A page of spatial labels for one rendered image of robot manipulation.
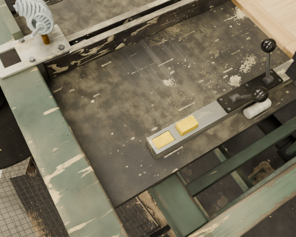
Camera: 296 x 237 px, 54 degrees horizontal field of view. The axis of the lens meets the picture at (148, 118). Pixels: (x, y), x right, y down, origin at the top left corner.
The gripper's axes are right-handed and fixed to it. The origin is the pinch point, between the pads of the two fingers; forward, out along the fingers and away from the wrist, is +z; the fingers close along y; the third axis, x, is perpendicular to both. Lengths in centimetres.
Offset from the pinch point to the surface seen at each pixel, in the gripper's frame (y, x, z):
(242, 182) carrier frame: 44, -7, 159
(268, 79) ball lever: -0.4, 4.1, 9.6
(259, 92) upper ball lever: -13.0, -0.9, 0.0
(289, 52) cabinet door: 16.2, 10.0, 14.4
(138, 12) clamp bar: -19.3, 42.3, 8.4
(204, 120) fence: -22.4, 3.6, 11.6
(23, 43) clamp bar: -53, 44, 5
